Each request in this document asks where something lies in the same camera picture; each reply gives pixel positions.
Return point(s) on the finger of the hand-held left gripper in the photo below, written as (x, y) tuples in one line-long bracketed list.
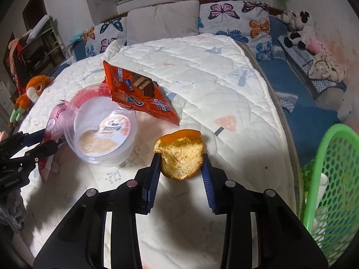
[(42, 150), (19, 141)]

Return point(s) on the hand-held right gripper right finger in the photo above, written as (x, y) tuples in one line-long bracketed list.
[(207, 173)]

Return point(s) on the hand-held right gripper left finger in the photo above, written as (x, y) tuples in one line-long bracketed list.
[(154, 173)]

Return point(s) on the yellow bread piece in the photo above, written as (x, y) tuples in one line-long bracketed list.
[(179, 157)]

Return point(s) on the pink snack packet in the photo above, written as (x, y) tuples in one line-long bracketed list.
[(56, 120)]

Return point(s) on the clear plastic pudding cup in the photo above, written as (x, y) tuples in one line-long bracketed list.
[(106, 134)]

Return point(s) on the green plastic basket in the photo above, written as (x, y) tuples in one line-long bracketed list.
[(336, 173)]

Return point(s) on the orange green plush toy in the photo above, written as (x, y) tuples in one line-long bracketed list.
[(36, 85)]

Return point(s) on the empty clear plastic cup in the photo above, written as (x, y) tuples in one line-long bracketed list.
[(87, 92)]

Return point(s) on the orange snack packet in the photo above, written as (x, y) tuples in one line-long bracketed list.
[(134, 86)]

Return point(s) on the red hanging clothes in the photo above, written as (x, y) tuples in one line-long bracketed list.
[(14, 47)]

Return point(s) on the metal shelf rack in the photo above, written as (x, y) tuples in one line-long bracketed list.
[(42, 47)]

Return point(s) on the white quilted blanket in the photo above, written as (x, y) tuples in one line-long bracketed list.
[(196, 70)]

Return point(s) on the teal plastic item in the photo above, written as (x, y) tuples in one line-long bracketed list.
[(77, 38)]

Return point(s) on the dark wooden door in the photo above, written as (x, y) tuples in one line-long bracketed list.
[(35, 11)]

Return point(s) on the small butterfly print pillow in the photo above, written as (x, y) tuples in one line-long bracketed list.
[(109, 33)]

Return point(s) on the blue patterned folded cloth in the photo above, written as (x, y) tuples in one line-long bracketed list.
[(297, 54)]

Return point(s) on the grey pillow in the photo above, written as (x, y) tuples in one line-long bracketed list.
[(162, 19)]

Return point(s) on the large butterfly print pillow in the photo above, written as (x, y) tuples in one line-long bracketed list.
[(232, 16)]

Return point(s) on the beige spotted cloth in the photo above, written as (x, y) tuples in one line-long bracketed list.
[(328, 67)]

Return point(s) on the black white cow plush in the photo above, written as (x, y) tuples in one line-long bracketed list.
[(301, 33)]

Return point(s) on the pink plush toy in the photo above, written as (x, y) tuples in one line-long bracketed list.
[(318, 46)]

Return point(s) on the grey spotted plush toy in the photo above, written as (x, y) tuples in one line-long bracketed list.
[(286, 18)]

